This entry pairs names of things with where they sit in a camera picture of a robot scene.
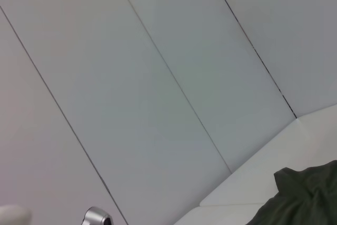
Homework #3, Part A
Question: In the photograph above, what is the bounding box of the dark green FREE T-shirt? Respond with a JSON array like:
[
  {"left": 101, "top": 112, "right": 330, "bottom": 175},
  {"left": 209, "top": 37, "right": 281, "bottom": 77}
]
[{"left": 247, "top": 159, "right": 337, "bottom": 225}]

